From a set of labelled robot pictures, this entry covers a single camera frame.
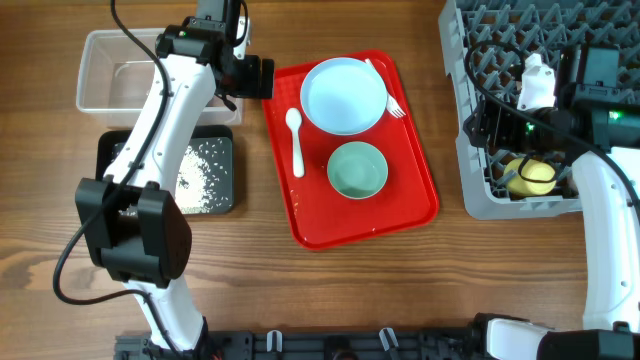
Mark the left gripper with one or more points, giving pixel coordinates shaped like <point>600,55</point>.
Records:
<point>251,88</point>

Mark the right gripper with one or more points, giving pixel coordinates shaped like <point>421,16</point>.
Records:
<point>500,136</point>

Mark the white plastic spoon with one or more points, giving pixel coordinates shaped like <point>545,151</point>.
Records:
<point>293,121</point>

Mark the light blue plate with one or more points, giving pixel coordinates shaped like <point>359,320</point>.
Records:
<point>343,96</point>

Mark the white plastic fork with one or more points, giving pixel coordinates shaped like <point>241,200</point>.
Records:
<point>393,107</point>

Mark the mint green bowl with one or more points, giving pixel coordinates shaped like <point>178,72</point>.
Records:
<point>357,170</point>

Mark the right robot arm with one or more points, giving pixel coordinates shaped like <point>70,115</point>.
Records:
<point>601,141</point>

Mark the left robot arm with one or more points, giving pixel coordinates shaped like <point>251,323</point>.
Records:
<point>130,221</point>

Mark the grey dishwasher rack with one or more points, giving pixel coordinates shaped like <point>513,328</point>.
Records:
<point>543,27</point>

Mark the clear plastic waste bin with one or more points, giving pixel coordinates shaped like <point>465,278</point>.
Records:
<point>115,77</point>

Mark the yellow cup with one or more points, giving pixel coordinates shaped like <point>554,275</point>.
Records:
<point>534,179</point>

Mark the black tray with rice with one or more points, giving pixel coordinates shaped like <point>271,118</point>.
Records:
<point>205,184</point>

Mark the red serving tray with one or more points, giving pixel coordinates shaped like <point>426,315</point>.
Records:
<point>320,217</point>

